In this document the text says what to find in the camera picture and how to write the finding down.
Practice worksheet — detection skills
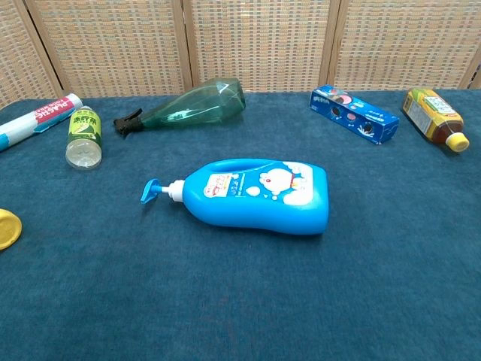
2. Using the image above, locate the plastic food wrap roll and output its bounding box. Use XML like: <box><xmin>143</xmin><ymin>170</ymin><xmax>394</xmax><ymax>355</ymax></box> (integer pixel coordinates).
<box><xmin>0</xmin><ymin>93</ymin><xmax>84</xmax><ymax>153</ymax></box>

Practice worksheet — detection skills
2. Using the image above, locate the green transparent spray bottle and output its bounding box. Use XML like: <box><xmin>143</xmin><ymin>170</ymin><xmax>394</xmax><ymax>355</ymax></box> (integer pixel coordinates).
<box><xmin>113</xmin><ymin>77</ymin><xmax>247</xmax><ymax>138</ymax></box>

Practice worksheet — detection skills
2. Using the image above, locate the amber tea bottle yellow cap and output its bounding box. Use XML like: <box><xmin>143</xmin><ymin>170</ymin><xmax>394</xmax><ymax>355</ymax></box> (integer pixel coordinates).
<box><xmin>401</xmin><ymin>88</ymin><xmax>470</xmax><ymax>153</ymax></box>

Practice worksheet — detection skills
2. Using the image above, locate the green label drink bottle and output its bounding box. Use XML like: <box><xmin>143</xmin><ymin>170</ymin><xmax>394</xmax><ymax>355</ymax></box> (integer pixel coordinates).
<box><xmin>65</xmin><ymin>105</ymin><xmax>104</xmax><ymax>170</ymax></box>

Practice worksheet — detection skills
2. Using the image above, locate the dark blue table cloth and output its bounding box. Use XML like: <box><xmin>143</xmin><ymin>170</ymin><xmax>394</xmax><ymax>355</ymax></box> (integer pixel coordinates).
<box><xmin>0</xmin><ymin>89</ymin><xmax>481</xmax><ymax>361</ymax></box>

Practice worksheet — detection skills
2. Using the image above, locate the blue pump bottle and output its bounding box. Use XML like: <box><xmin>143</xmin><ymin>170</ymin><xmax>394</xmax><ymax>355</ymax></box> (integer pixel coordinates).
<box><xmin>140</xmin><ymin>158</ymin><xmax>330</xmax><ymax>236</ymax></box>

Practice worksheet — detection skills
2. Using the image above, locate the yellow round object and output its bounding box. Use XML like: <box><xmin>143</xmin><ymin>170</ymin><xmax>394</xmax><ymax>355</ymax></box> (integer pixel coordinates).
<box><xmin>0</xmin><ymin>208</ymin><xmax>23</xmax><ymax>251</ymax></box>

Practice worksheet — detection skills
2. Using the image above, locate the woven wooden folding screen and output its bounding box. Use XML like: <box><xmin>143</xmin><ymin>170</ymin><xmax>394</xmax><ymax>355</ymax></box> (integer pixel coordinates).
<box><xmin>0</xmin><ymin>0</ymin><xmax>481</xmax><ymax>110</ymax></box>

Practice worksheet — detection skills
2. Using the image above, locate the blue Oreo cookie box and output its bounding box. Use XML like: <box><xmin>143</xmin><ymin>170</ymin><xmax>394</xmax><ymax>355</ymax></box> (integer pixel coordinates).
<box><xmin>309</xmin><ymin>84</ymin><xmax>400</xmax><ymax>145</ymax></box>

